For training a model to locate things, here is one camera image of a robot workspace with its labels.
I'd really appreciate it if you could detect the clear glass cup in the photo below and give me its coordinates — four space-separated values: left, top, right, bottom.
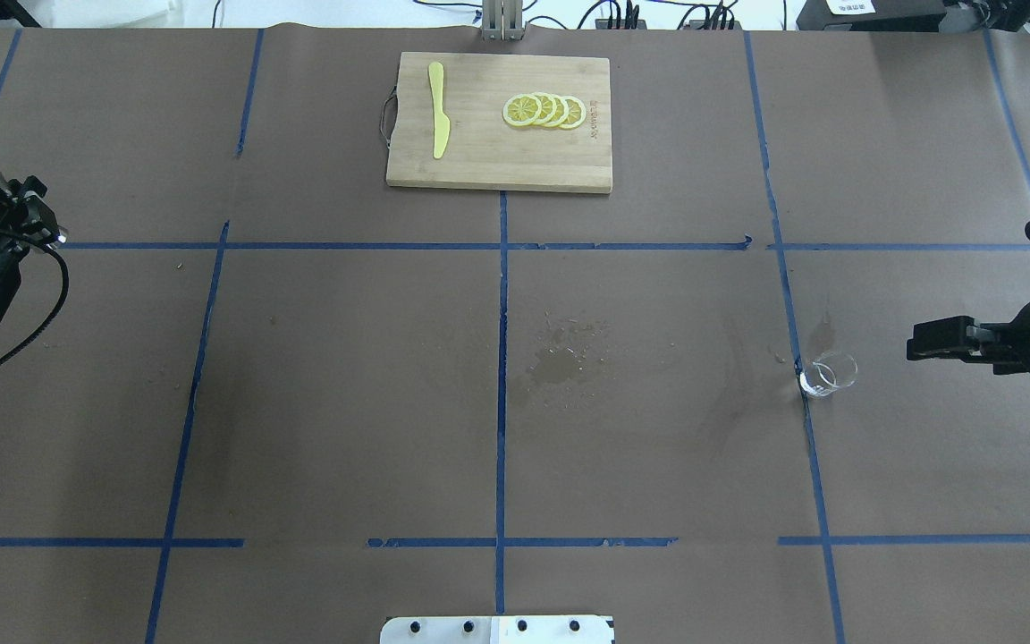
798 351 859 398

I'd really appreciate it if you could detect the aluminium frame post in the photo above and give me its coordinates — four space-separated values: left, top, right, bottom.
479 0 526 41

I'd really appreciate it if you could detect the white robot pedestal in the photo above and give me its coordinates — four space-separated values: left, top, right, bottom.
379 614 616 643

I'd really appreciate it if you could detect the wooden cutting board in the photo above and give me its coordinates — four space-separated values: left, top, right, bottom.
385 52 613 195

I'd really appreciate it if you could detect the yellow plastic knife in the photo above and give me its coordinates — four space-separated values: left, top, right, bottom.
426 61 452 160

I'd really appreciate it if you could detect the lemon slice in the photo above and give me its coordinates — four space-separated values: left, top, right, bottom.
533 91 561 127
544 95 571 128
556 97 587 131
502 93 543 128

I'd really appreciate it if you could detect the black box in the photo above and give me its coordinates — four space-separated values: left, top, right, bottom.
796 1 947 32

